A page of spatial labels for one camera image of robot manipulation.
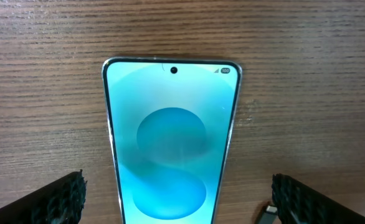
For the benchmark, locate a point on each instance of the turquoise screen Galaxy smartphone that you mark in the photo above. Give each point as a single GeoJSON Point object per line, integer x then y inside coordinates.
{"type": "Point", "coordinates": [170, 123]}

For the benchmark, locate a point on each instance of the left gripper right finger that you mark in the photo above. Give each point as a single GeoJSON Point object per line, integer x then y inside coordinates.
{"type": "Point", "coordinates": [298, 203]}

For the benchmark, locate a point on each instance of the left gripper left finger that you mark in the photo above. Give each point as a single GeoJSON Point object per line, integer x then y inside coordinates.
{"type": "Point", "coordinates": [61, 201]}

